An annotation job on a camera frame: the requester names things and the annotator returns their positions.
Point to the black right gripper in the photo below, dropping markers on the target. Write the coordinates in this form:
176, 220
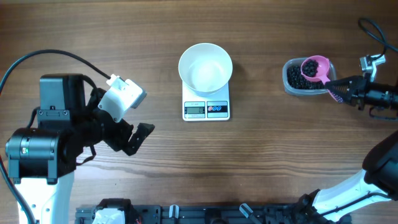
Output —
357, 93

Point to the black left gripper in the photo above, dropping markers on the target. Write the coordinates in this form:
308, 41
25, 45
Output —
121, 139

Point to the pink measuring scoop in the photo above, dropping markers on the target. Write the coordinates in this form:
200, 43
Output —
323, 69

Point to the black beans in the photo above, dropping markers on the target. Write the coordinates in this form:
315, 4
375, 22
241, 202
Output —
309, 68
297, 81

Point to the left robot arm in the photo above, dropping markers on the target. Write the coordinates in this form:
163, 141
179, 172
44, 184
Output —
42, 160

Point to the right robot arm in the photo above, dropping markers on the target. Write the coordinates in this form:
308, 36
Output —
377, 179

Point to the white digital kitchen scale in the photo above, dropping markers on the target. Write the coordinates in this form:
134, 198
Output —
212, 107

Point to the white bowl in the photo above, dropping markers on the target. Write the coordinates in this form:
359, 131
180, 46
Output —
205, 68

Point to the clear plastic food container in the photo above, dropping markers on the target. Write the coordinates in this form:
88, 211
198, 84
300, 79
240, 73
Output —
295, 91

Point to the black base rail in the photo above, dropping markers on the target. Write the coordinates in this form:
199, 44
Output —
117, 210

